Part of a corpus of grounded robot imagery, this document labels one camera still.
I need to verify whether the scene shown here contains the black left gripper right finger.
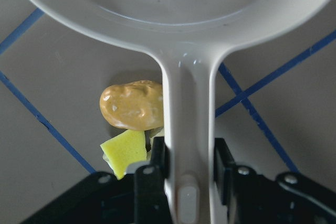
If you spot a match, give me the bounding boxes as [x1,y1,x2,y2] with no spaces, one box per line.
[214,138,258,223]

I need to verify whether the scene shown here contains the white plastic dustpan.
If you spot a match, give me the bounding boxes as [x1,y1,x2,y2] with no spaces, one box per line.
[30,0,329,223]

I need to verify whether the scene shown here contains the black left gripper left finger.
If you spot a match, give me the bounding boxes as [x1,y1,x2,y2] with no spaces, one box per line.
[134,136,171,223]

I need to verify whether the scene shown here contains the brown toy potato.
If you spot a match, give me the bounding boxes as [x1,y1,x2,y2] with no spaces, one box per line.
[99,80,164,131]

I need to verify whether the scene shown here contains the yellow sponge trash pieces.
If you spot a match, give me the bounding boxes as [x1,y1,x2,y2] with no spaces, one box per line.
[100,126,166,180]

